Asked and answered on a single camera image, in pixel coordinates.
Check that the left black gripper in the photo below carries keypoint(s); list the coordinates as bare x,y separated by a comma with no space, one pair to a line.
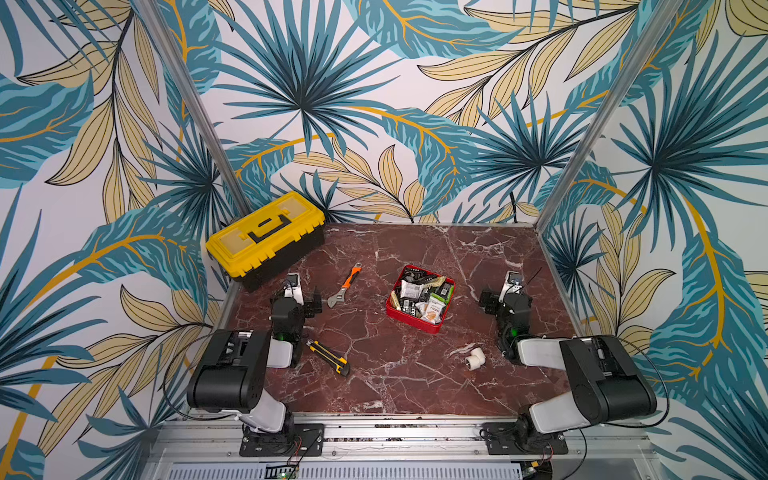
309,309

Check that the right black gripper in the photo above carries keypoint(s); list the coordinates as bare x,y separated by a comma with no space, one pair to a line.
498,301

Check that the red storage box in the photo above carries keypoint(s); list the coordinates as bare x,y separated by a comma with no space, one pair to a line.
421,299

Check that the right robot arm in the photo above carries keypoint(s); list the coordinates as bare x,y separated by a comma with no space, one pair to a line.
604,383

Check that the white pipe elbow fitting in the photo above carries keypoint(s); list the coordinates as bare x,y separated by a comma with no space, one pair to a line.
476,359

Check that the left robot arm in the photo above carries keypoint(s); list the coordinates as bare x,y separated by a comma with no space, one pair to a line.
230,377

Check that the yellow black toolbox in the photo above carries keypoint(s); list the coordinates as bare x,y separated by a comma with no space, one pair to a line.
259,247

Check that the yellow black utility knife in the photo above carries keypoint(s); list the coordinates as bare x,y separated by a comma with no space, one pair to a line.
338,363

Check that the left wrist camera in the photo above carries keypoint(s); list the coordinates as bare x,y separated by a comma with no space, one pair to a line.
293,286

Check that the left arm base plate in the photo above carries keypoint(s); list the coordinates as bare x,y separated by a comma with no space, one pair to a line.
300,440

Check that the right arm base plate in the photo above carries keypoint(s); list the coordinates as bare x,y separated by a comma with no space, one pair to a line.
517,438

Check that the aluminium front rail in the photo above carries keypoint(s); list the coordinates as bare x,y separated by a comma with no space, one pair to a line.
396,447

